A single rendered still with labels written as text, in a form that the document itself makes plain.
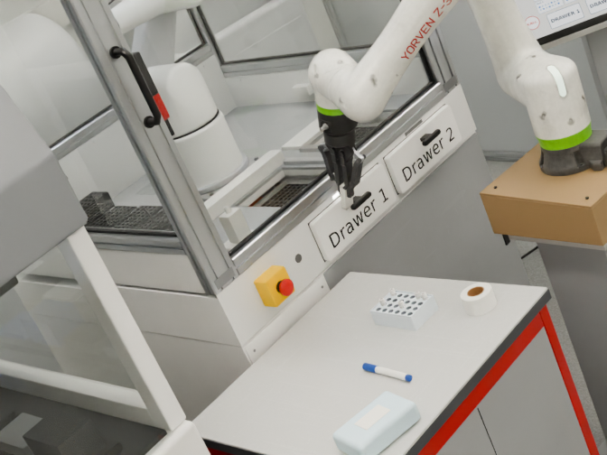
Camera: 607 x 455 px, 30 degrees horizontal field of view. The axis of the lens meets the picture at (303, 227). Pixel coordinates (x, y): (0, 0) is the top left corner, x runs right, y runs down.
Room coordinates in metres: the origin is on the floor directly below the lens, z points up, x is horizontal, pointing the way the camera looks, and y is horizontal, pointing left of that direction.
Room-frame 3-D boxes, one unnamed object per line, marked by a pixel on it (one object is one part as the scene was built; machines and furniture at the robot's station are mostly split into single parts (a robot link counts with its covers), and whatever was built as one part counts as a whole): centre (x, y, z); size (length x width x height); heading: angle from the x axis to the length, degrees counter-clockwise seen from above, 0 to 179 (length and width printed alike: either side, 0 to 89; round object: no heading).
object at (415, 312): (2.21, -0.13, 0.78); 0.12 x 0.08 x 0.04; 36
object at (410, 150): (2.80, -0.38, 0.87); 0.29 x 0.02 x 0.11; 128
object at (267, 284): (2.39, 0.12, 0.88); 0.07 x 0.05 x 0.07; 128
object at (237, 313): (3.01, 0.14, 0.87); 1.02 x 0.95 x 0.14; 128
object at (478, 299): (2.12, -0.28, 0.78); 0.07 x 0.07 x 0.04
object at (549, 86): (2.39, -0.64, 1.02); 0.16 x 0.13 x 0.19; 3
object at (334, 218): (2.60, -0.13, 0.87); 0.29 x 0.02 x 0.11; 128
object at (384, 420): (1.83, 0.03, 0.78); 0.15 x 0.10 x 0.04; 116
